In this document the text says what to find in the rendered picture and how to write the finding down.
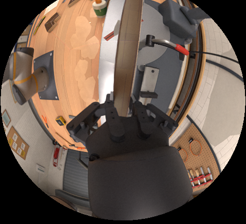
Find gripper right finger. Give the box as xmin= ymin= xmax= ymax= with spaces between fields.
xmin=131 ymin=100 xmax=179 ymax=140

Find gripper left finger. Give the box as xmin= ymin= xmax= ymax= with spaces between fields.
xmin=66 ymin=93 xmax=126 ymax=142

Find pale basswood moulding blank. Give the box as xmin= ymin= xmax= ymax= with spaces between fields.
xmin=113 ymin=0 xmax=144 ymax=117

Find silver flip stop plate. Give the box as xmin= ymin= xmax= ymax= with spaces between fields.
xmin=140 ymin=66 xmax=160 ymax=94

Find grey mitre saw body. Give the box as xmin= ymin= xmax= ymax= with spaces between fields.
xmin=98 ymin=0 xmax=195 ymax=117

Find dark grey saw motor head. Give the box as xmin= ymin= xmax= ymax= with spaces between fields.
xmin=158 ymin=0 xmax=210 ymax=40

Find yellow tape measure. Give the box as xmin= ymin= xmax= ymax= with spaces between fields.
xmin=56 ymin=115 xmax=67 ymax=127

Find red fire extinguisher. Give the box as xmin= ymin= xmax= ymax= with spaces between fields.
xmin=52 ymin=144 xmax=60 ymax=168

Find grey roller door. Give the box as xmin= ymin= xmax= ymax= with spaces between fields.
xmin=63 ymin=148 xmax=90 ymax=200

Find brown pegboard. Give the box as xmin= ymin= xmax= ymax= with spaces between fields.
xmin=172 ymin=123 xmax=222 ymax=196

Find red-tipped grey lever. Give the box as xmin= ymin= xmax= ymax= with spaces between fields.
xmin=151 ymin=39 xmax=190 ymax=56

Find cork notice board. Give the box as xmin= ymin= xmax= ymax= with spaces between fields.
xmin=6 ymin=125 xmax=30 ymax=161

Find framed green picture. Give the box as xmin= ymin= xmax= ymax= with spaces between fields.
xmin=1 ymin=109 xmax=12 ymax=128

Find red black angle pointer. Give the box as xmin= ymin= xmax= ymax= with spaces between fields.
xmin=103 ymin=30 xmax=115 ymax=42

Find brown wooden box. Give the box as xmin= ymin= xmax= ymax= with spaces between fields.
xmin=44 ymin=12 xmax=62 ymax=33

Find yellow black ruler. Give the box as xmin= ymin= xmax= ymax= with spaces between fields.
xmin=33 ymin=15 xmax=47 ymax=36

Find white green glue bottle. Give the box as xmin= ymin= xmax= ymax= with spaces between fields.
xmin=92 ymin=0 xmax=108 ymax=19

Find orange handled pliers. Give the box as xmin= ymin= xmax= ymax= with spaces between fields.
xmin=41 ymin=114 xmax=49 ymax=128

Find orange cord loop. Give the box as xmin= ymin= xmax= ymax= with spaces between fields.
xmin=189 ymin=140 xmax=202 ymax=156
xmin=178 ymin=147 xmax=188 ymax=163

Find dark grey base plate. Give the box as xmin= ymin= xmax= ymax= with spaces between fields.
xmin=33 ymin=50 xmax=60 ymax=101

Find black power cable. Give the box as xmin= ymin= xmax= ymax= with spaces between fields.
xmin=188 ymin=50 xmax=239 ymax=64

